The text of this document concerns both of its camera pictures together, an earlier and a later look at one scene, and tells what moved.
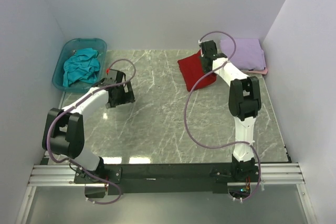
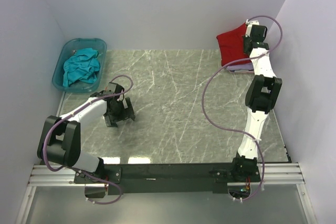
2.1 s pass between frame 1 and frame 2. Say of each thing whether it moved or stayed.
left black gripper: moved
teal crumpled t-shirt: stayed
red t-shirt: moved
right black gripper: moved
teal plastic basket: stayed
